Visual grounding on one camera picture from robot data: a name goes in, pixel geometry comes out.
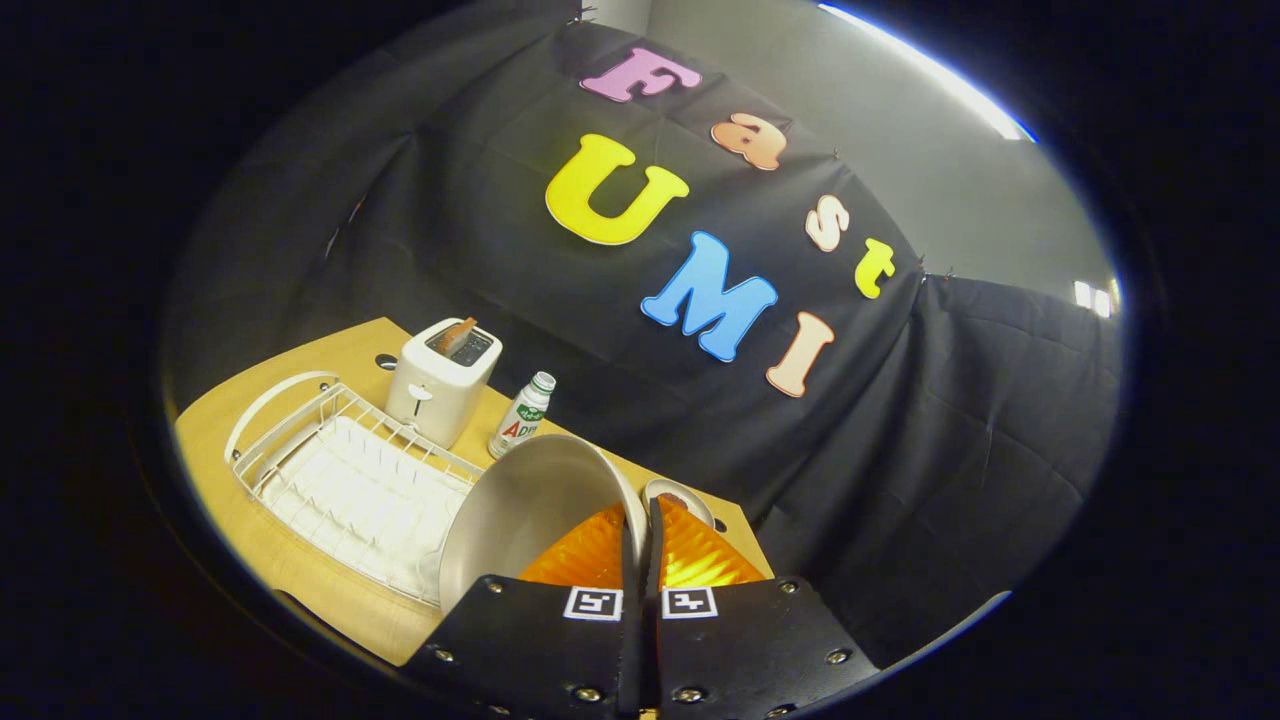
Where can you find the red meat patty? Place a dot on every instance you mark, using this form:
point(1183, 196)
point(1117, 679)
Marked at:
point(677, 498)

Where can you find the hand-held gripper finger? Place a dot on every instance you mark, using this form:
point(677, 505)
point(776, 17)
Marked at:
point(630, 570)
point(653, 570)

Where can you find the brown bread slice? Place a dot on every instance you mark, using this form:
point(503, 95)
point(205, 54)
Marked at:
point(457, 337)

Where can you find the black backdrop cloth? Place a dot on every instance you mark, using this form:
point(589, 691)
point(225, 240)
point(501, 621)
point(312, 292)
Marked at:
point(500, 200)

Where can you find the white round plate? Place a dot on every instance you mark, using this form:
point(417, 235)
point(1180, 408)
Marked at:
point(520, 510)

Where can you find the white bottle with green label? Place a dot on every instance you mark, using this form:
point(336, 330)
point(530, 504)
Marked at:
point(520, 420)

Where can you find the beige plate with meat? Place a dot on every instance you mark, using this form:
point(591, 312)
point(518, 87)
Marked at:
point(701, 506)

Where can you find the white toaster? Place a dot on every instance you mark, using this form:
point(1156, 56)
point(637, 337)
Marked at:
point(440, 400)

